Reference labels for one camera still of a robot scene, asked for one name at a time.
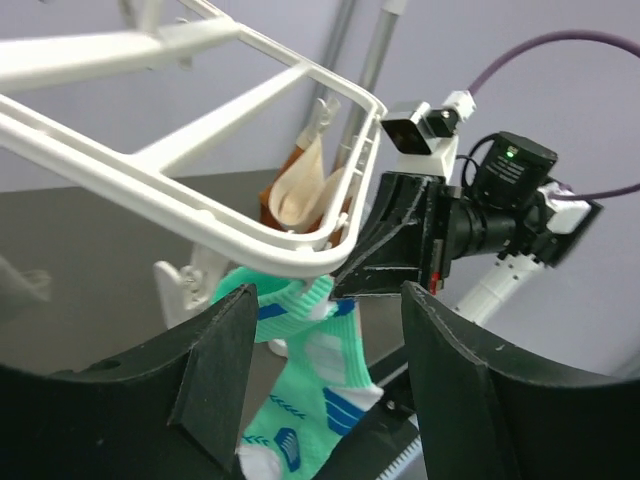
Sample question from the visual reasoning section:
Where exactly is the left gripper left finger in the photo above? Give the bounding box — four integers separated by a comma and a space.
1, 285, 258, 479

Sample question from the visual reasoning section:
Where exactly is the white slotted cable duct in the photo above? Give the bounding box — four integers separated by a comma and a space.
377, 436, 422, 480

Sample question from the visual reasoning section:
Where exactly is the silver white drying rack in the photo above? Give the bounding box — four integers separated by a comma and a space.
319, 0, 411, 171

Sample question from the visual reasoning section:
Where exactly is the teal sock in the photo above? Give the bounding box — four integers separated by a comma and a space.
214, 267, 383, 480

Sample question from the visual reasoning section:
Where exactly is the beige sock right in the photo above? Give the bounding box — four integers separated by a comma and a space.
268, 139, 354, 235

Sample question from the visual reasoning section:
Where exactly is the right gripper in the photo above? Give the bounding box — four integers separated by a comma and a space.
332, 171, 463, 299

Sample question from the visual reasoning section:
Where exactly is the dark grey table mat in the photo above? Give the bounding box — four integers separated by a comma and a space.
0, 169, 411, 381

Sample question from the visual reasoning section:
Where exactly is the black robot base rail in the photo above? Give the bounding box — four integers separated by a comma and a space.
316, 366, 420, 480

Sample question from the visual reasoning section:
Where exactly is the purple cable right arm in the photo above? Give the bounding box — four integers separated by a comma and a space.
467, 28, 640, 202

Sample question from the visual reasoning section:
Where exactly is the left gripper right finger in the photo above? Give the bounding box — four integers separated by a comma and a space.
401, 282, 639, 480

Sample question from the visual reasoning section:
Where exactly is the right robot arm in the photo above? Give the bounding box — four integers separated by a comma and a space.
333, 131, 602, 325

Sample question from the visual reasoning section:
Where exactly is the white square clip hanger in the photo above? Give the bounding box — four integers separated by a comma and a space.
1, 1, 386, 325

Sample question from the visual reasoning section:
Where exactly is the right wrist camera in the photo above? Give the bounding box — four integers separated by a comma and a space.
381, 90, 476, 183

